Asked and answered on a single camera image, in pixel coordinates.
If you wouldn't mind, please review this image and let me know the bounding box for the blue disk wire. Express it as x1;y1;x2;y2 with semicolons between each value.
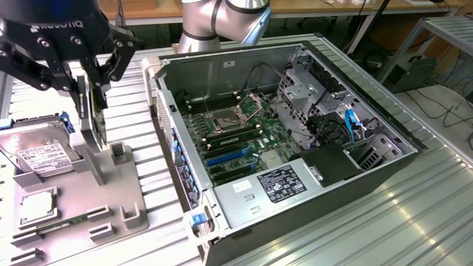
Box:
343;109;362;144

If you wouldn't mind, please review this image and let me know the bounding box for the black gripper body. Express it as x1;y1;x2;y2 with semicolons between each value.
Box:
0;0;112;62

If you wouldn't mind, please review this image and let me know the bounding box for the black expansion slot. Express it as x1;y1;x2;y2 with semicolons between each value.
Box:
212;163;256;185

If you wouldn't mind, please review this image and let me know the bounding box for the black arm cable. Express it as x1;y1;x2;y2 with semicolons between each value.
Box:
210;0;224;37

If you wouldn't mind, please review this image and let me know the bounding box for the hard disk with blue carrier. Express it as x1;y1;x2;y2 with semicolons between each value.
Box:
0;110;85;178

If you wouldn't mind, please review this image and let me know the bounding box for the grey power supply unit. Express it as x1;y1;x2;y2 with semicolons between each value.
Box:
212;159;327;231

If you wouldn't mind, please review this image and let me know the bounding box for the open black PC case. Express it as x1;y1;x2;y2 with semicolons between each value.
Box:
142;40;430;266

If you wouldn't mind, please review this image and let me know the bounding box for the green RAM stick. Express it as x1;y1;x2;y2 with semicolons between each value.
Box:
37;214;93;235

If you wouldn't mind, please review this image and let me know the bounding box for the green motherboard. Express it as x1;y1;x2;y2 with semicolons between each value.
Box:
180;85;308;186

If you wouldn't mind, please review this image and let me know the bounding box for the silver CPU chip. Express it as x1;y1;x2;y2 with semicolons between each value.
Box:
21;192;55;222

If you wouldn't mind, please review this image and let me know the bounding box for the wooden desk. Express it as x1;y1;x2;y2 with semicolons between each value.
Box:
98;0;463;27

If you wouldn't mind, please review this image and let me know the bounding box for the silver chipset heatsink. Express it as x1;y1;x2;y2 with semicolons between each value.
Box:
260;151;288;167

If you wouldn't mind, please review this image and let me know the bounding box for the grey metal drive cage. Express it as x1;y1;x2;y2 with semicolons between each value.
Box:
275;68;356;147

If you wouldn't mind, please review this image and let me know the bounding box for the black floor cable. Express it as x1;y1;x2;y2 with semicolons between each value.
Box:
407;88;473;125

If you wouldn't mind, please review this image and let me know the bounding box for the CPU socket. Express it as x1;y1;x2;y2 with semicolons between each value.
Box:
211;109;242;131

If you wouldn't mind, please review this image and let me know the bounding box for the metal socket cover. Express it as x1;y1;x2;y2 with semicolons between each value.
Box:
235;93;270;124

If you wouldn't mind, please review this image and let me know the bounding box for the black box device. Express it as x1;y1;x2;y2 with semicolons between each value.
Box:
384;54;439;94

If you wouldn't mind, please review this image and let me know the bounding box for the blue expansion slot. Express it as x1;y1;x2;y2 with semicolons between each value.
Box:
206;148;248;167

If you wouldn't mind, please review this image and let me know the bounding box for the black RAM stick with label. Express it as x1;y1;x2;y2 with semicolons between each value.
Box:
207;130;262;149

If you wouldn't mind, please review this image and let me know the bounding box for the grey parts rack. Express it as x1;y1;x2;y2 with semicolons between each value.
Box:
7;134;151;266

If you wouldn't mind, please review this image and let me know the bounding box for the graphics card with metal bracket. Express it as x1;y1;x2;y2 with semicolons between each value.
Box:
77;73;111;152

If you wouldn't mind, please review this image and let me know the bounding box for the black wire in case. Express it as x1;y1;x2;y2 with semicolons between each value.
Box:
247;63;282;92

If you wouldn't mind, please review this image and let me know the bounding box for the thin locking lever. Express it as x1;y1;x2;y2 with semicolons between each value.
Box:
202;91;214;117

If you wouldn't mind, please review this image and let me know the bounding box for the metal slat rack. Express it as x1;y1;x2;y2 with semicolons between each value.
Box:
376;16;473;84

